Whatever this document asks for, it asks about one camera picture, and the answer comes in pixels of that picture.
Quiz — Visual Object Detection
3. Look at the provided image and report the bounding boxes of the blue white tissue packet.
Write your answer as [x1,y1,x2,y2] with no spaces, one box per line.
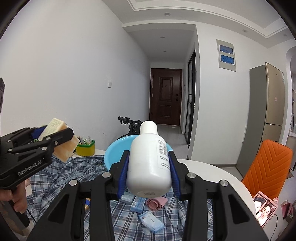
[137,211,165,232]

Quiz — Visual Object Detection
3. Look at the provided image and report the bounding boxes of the black cable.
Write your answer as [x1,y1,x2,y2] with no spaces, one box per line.
[261,213,279,230]

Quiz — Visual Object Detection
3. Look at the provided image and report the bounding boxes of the grey silver box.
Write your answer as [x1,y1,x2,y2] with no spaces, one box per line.
[120,192,135,204]

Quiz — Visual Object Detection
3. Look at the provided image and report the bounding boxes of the orange chair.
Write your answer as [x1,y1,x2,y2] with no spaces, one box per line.
[241,140,294,204]

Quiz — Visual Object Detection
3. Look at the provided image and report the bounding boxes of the pink phone with photo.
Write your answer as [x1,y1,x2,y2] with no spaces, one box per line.
[253,191,278,226]

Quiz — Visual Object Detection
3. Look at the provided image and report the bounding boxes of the black framed glass door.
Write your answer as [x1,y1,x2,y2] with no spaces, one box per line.
[183,50,196,144]

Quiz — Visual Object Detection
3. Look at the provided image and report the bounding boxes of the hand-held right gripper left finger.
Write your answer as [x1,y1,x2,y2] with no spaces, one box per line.
[26,150,130,241]

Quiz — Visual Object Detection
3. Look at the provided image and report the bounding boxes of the blue plastic basin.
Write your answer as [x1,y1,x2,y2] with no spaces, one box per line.
[104,135,174,176]

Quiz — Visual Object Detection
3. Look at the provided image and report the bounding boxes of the gold grey refrigerator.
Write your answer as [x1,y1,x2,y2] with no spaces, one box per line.
[236,62,285,176]

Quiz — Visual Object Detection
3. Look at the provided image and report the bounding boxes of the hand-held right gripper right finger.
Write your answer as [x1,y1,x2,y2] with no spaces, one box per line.
[168,150,270,241]

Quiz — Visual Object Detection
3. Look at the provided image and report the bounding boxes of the yellow container with green rim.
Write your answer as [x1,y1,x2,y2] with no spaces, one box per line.
[76,138,96,156]

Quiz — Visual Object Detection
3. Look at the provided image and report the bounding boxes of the blue plaid cloth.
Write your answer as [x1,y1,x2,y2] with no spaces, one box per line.
[25,154,214,241]

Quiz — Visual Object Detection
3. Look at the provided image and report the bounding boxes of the grey wall panel blue windows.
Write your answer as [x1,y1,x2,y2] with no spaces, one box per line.
[217,39,237,72]

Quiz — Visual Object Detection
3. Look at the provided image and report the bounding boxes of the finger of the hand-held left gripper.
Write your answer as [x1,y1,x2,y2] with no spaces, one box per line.
[9,127,74,155]
[0,126,48,149]

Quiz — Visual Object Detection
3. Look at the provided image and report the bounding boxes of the dark wooden door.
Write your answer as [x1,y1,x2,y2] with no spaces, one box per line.
[149,68,183,127]

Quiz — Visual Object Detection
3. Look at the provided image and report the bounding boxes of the light blue tissue packet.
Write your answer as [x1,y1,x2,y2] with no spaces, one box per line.
[131,197,146,212]

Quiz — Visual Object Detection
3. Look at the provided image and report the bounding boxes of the white plastic bottle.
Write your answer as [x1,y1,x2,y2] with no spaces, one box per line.
[127,120,173,197]

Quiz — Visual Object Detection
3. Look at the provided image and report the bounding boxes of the pink band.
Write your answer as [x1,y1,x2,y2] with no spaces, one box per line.
[146,196,168,211]

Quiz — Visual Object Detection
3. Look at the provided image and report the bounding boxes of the cream and orange box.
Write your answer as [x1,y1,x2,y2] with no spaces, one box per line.
[38,118,80,163]

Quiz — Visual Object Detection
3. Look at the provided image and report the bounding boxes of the person's left hand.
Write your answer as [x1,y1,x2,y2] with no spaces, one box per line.
[0,181,28,210]

